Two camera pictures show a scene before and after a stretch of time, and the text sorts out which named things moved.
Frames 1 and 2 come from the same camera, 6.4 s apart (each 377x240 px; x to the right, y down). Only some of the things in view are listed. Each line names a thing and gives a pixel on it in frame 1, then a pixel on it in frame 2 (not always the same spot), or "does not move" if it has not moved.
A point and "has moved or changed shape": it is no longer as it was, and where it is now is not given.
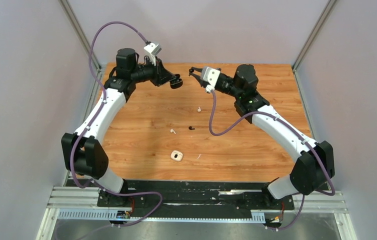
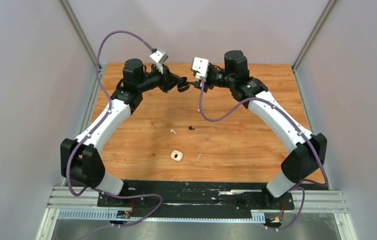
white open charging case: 176,155 does not move
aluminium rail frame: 70,197 does not move
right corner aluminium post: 329,6 does not move
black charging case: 177,83 has moved or changed shape
